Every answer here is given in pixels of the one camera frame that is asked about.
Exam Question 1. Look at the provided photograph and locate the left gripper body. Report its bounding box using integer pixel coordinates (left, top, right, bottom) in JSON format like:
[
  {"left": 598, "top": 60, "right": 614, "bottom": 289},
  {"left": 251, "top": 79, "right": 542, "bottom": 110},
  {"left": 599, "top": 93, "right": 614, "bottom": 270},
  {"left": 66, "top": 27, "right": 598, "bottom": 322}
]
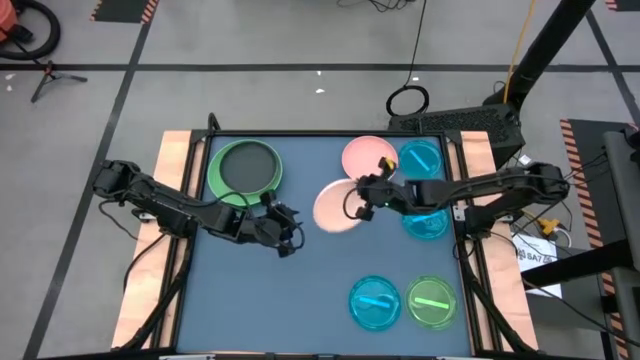
[{"left": 238, "top": 202, "right": 295, "bottom": 250}]

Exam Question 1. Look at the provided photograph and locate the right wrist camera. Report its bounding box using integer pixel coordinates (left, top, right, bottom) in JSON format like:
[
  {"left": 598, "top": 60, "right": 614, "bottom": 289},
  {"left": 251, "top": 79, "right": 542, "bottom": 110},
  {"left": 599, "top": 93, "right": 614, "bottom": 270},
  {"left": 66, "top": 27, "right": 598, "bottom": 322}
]
[{"left": 367, "top": 179, "right": 396, "bottom": 201}]

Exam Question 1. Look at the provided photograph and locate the thick black pole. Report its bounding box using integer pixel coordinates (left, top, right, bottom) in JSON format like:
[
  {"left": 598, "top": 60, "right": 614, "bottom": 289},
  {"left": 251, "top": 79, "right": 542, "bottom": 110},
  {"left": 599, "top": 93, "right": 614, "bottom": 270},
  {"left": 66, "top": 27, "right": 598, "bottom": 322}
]
[{"left": 482, "top": 0, "right": 599, "bottom": 114}]

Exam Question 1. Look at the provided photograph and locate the black aluminium table frame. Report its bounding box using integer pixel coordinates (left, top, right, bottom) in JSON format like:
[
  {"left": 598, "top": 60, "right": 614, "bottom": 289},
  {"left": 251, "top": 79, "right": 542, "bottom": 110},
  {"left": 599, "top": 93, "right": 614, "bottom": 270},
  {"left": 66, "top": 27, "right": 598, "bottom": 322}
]
[{"left": 112, "top": 112, "right": 541, "bottom": 360}]

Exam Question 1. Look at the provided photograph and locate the yellow cable connector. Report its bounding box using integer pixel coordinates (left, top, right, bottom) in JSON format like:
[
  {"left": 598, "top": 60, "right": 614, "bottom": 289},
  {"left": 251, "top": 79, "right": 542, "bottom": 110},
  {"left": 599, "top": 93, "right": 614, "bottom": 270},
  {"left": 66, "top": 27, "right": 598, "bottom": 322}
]
[{"left": 537, "top": 217, "right": 562, "bottom": 237}]

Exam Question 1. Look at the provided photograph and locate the yellow hanging cable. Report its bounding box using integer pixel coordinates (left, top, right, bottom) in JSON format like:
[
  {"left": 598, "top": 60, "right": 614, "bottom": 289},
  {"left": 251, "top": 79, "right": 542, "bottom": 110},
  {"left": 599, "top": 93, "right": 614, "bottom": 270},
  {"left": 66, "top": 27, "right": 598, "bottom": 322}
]
[{"left": 501, "top": 0, "right": 539, "bottom": 105}]

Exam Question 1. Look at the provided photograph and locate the small cyan translucent plate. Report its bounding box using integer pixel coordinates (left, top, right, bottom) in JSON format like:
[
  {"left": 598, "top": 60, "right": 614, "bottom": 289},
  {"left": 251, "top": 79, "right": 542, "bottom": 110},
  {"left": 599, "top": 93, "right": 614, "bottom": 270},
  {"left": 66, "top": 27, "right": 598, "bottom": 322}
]
[
  {"left": 348, "top": 274, "right": 403, "bottom": 333},
  {"left": 398, "top": 139, "right": 445, "bottom": 180},
  {"left": 401, "top": 208, "right": 450, "bottom": 242}
]

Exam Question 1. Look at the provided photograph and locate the orange shop vacuum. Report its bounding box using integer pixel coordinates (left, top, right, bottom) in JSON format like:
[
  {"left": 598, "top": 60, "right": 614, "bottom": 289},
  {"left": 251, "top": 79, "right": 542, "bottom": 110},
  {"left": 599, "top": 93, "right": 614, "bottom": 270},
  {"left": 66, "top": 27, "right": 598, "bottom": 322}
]
[{"left": 0, "top": 0, "right": 62, "bottom": 62}]

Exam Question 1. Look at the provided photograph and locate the small green translucent plate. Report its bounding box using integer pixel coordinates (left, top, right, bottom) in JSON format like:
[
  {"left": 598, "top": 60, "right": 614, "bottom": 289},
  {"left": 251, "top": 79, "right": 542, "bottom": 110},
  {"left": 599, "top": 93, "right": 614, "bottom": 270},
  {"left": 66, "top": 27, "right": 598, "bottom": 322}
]
[{"left": 404, "top": 274, "right": 459, "bottom": 332}]

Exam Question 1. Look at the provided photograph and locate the white printed paper sheet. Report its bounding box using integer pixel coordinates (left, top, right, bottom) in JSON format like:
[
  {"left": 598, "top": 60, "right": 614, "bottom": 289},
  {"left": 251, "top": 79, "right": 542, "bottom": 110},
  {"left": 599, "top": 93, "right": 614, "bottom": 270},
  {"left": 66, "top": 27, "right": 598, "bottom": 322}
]
[{"left": 512, "top": 233, "right": 564, "bottom": 299}]

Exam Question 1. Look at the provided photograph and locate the black vented computer case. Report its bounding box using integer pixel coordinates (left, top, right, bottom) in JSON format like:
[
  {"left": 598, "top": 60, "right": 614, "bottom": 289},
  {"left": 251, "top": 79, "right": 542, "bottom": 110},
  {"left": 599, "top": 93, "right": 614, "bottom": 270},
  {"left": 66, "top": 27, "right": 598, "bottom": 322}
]
[{"left": 388, "top": 106, "right": 527, "bottom": 169}]

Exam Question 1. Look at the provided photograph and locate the pale pink plastic plate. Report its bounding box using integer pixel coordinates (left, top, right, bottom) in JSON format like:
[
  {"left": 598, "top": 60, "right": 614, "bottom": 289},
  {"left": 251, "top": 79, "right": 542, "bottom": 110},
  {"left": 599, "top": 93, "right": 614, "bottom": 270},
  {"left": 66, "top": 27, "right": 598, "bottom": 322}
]
[
  {"left": 341, "top": 135, "right": 400, "bottom": 182},
  {"left": 312, "top": 178, "right": 369, "bottom": 235}
]

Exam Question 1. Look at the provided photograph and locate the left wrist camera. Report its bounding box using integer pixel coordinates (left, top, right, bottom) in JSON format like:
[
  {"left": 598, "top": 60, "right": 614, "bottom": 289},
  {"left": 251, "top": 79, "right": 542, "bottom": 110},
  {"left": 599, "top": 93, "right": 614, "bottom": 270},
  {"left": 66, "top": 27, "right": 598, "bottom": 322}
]
[{"left": 252, "top": 212, "right": 282, "bottom": 237}]

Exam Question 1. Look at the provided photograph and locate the dark gray plastic plate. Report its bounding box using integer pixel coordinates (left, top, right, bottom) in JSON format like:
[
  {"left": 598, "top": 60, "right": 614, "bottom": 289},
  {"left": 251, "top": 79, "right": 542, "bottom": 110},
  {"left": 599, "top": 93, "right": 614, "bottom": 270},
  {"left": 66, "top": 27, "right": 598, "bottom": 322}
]
[{"left": 219, "top": 143, "right": 277, "bottom": 195}]

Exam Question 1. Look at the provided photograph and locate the thin black hanging cable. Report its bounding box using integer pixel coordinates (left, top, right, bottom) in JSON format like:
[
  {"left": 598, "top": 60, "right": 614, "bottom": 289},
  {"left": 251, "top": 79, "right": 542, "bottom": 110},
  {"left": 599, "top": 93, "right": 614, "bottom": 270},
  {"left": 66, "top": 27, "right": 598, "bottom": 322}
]
[{"left": 385, "top": 0, "right": 432, "bottom": 118}]

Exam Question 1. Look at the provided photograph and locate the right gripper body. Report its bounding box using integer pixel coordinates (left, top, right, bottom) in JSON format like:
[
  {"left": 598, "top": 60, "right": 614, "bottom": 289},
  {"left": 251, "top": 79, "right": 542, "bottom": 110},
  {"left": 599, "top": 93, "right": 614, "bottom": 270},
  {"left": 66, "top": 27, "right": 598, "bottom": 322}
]
[{"left": 357, "top": 173, "right": 407, "bottom": 215}]

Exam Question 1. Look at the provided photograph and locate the black tripod stand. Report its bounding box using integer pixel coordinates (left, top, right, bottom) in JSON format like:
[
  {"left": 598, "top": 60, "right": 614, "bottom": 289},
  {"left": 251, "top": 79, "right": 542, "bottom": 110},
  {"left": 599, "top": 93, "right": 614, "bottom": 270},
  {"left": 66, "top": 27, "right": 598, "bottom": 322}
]
[{"left": 29, "top": 59, "right": 89, "bottom": 105}]

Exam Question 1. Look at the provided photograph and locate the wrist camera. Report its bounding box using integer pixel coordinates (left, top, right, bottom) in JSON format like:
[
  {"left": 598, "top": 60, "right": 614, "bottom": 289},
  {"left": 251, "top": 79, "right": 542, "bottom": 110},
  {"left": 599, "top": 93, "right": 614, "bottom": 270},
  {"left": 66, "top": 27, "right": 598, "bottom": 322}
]
[
  {"left": 252, "top": 212, "right": 282, "bottom": 237},
  {"left": 367, "top": 179, "right": 396, "bottom": 201}
]

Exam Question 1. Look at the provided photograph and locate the wooden side board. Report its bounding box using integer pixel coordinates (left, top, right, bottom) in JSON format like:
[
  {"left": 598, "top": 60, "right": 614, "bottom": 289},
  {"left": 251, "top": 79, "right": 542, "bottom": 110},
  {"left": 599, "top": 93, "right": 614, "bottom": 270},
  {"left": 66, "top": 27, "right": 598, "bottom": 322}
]
[
  {"left": 447, "top": 130, "right": 541, "bottom": 352},
  {"left": 110, "top": 130, "right": 207, "bottom": 350}
]

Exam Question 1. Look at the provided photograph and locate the large light green plate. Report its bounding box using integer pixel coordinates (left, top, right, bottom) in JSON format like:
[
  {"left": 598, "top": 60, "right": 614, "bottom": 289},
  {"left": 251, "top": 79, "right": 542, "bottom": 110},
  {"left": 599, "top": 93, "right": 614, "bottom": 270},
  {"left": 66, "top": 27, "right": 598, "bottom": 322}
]
[{"left": 206, "top": 138, "right": 284, "bottom": 208}]

